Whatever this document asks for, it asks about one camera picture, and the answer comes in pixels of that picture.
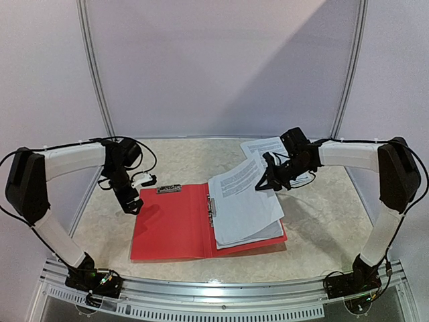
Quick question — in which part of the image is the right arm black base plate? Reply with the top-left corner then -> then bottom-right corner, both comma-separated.
322,272 -> 381,299

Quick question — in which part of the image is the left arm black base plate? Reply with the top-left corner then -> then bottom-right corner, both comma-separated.
65,268 -> 124,299

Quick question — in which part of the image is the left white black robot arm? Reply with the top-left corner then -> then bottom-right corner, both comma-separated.
5,137 -> 143,291

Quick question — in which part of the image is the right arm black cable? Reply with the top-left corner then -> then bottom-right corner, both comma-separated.
271,136 -> 424,296

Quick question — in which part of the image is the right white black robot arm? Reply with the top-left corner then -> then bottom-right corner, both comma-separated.
255,127 -> 422,292

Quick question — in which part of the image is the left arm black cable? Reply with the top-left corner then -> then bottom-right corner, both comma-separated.
0,136 -> 158,262

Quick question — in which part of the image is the printed paper sheet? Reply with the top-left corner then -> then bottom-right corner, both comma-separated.
216,220 -> 284,250
207,157 -> 286,244
213,213 -> 282,244

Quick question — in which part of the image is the red file folder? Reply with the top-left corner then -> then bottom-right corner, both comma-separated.
130,183 -> 288,262

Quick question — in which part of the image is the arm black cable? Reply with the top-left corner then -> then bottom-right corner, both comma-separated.
271,136 -> 424,296
0,136 -> 158,262

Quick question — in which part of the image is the metal clip top of folder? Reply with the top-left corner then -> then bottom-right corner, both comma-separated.
156,184 -> 182,194

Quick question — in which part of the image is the aluminium frame post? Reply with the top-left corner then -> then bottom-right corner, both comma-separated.
330,0 -> 369,139
76,0 -> 117,142

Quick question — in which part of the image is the left aluminium frame post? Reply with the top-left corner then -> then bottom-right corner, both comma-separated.
76,0 -> 117,142

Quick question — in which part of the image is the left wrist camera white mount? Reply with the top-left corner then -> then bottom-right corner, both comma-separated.
131,172 -> 157,188

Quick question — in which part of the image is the aluminium front rail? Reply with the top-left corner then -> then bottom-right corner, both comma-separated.
30,260 -> 419,321

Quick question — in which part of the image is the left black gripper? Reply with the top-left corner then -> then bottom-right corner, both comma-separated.
105,164 -> 144,215

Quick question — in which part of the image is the metal clip folder spine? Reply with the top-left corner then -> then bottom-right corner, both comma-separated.
207,195 -> 217,228

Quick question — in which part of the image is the stack of printed papers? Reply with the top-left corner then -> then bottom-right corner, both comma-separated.
240,137 -> 316,189

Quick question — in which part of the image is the right aluminium frame post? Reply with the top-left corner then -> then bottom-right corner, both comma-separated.
330,0 -> 369,139

